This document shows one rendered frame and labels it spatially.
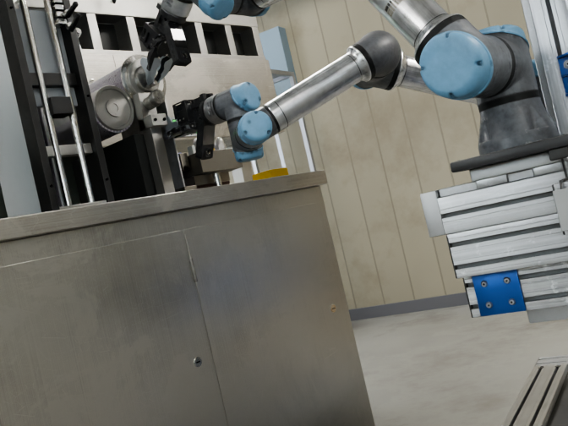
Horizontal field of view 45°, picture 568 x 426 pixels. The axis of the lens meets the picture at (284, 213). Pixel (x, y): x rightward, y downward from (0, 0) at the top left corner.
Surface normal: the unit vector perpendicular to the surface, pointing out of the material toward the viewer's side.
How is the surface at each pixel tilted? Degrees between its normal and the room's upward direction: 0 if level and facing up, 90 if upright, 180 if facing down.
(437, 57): 96
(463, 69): 96
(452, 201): 90
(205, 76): 90
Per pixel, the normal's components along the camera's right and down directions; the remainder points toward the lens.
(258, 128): 0.19, -0.06
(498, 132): -0.72, -0.15
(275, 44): -0.48, 0.10
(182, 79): 0.71, -0.18
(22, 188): -0.66, 0.14
